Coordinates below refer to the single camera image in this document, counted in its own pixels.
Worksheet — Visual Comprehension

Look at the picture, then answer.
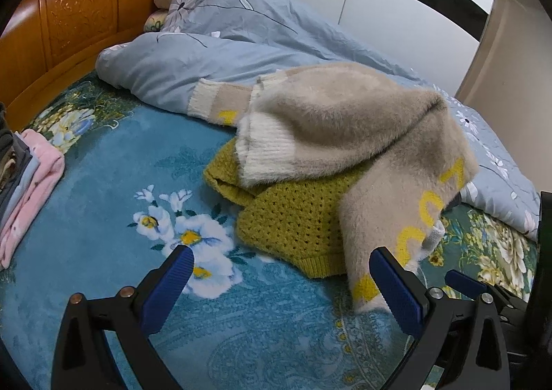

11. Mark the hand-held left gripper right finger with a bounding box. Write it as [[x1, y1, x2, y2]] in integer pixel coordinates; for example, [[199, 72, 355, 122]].
[[370, 247, 524, 390]]

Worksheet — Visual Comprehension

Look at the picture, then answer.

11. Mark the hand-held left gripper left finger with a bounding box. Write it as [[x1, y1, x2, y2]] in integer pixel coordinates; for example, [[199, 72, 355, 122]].
[[51, 244, 195, 390]]

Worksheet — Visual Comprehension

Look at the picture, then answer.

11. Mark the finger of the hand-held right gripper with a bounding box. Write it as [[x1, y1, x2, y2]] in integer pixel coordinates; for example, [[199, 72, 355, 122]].
[[445, 270, 528, 318]]

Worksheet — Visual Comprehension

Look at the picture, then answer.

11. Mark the beige fuzzy sweater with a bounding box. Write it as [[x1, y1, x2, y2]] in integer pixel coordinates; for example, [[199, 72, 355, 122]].
[[187, 62, 480, 314]]

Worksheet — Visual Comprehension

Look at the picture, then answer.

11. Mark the olive green knit sweater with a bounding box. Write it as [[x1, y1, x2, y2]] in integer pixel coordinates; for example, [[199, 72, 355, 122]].
[[204, 139, 372, 279]]

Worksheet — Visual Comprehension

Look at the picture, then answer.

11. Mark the folded pink garment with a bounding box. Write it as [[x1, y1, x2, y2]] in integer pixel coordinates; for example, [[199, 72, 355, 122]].
[[0, 128, 66, 270]]

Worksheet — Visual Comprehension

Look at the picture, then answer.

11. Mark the folded light blue garment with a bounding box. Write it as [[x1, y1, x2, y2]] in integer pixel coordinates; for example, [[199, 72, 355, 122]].
[[0, 149, 44, 222]]

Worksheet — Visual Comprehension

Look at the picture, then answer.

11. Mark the folded brown patterned garment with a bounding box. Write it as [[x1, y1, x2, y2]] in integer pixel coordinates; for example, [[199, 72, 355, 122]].
[[0, 155, 19, 188]]

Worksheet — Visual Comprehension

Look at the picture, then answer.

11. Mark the folded grey garment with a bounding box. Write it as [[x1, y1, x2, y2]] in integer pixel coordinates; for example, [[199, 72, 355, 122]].
[[0, 127, 24, 160]]

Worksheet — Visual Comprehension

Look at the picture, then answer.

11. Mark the light blue floral duvet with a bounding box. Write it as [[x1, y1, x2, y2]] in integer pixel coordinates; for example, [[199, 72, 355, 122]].
[[95, 0, 542, 244]]

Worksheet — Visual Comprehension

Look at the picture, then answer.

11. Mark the yellow floral pillow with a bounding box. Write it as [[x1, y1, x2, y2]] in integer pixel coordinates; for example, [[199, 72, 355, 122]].
[[144, 8, 170, 33]]

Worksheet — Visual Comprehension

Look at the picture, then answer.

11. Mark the wooden headboard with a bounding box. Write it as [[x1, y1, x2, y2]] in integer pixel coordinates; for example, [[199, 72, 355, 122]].
[[0, 0, 201, 132]]

